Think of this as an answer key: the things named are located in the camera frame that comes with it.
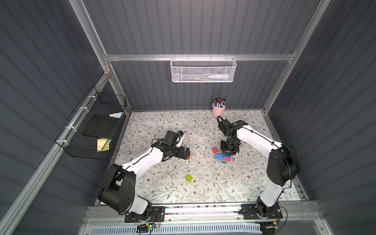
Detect pink pen cup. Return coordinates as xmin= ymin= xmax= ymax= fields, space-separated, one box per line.
xmin=212 ymin=106 xmax=226 ymax=118

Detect aluminium front rail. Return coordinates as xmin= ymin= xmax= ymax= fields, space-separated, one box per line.
xmin=82 ymin=201 xmax=324 ymax=227

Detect white wire wall basket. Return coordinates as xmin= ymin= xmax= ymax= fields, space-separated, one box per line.
xmin=170 ymin=56 xmax=237 ymax=83

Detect lime green square lego brick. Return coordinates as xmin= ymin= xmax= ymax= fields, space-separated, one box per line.
xmin=185 ymin=175 xmax=193 ymax=182

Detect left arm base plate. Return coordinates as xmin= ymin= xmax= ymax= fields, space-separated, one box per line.
xmin=124 ymin=206 xmax=165 ymax=223

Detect black notebook in basket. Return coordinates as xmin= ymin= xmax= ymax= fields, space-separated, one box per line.
xmin=82 ymin=115 xmax=119 ymax=139

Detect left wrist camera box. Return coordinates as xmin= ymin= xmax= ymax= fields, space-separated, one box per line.
xmin=163 ymin=131 xmax=184 ymax=147

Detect black wire wall basket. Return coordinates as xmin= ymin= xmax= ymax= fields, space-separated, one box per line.
xmin=55 ymin=88 xmax=127 ymax=160

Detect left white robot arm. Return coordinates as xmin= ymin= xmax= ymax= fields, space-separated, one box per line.
xmin=98 ymin=145 xmax=191 ymax=217

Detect white tube in basket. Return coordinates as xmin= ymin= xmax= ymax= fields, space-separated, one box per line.
xmin=208 ymin=74 xmax=229 ymax=80

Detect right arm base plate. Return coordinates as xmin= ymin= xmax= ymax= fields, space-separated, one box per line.
xmin=238 ymin=203 xmax=283 ymax=220

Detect markers in cup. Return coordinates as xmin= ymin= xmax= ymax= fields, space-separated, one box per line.
xmin=211 ymin=99 xmax=226 ymax=108

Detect light blue long lego brick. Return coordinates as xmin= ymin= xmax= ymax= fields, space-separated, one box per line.
xmin=214 ymin=153 xmax=224 ymax=161

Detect yellow sticky note pad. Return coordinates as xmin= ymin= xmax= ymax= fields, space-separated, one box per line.
xmin=97 ymin=139 xmax=112 ymax=152

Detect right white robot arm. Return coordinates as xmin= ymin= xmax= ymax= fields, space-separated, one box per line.
xmin=216 ymin=116 xmax=300 ymax=219

